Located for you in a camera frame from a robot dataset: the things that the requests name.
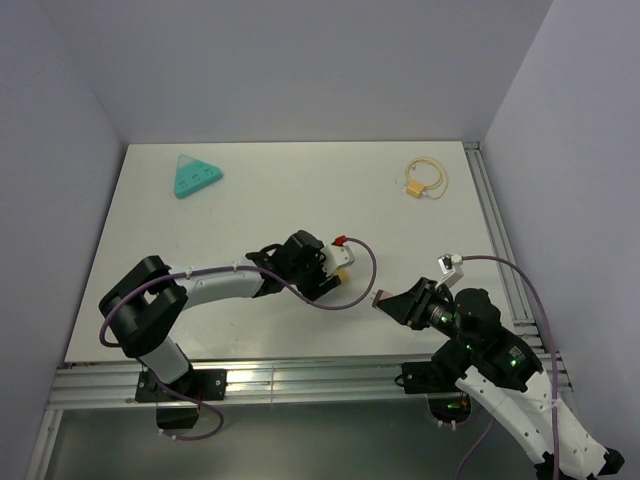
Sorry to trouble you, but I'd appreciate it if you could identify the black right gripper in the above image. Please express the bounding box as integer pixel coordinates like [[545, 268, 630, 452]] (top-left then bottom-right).
[[376, 274, 477, 348]]

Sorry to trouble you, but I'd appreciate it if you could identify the yellow two-port USB charger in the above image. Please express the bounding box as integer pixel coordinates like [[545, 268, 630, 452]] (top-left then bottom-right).
[[336, 270, 349, 283]]

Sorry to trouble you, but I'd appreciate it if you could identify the yellow charger with cable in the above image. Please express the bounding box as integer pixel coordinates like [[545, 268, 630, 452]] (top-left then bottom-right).
[[404, 182, 426, 198]]

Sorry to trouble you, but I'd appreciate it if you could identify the brown cube charger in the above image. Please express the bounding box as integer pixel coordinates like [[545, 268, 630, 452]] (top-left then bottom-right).
[[370, 289, 392, 308]]

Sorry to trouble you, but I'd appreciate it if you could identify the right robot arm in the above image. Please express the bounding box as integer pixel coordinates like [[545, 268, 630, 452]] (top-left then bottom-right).
[[373, 278, 624, 479]]

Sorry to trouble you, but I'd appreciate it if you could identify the teal triangular sheet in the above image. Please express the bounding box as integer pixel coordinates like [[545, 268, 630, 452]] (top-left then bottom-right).
[[173, 154, 223, 199]]

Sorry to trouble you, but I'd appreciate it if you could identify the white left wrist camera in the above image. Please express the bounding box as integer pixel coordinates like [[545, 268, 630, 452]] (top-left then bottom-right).
[[321, 235, 355, 276]]

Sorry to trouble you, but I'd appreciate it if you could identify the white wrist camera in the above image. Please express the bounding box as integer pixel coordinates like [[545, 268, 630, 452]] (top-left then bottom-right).
[[321, 235, 355, 276], [436, 254, 464, 289]]

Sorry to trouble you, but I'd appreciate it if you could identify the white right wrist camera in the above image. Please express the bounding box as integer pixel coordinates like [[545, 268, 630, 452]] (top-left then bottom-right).
[[436, 254, 464, 289]]

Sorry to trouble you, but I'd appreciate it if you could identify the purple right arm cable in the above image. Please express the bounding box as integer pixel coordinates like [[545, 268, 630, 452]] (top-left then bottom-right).
[[452, 253, 561, 480]]

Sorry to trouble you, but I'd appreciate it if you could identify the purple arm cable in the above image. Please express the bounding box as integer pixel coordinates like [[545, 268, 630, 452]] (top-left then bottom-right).
[[98, 237, 379, 442], [452, 253, 561, 480]]

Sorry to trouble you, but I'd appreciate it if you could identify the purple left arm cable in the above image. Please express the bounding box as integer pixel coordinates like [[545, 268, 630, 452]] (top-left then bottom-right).
[[98, 237, 379, 442]]

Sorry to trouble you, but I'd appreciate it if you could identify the aluminium table frame rail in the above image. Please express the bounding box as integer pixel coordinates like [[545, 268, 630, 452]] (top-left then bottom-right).
[[26, 142, 562, 479]]

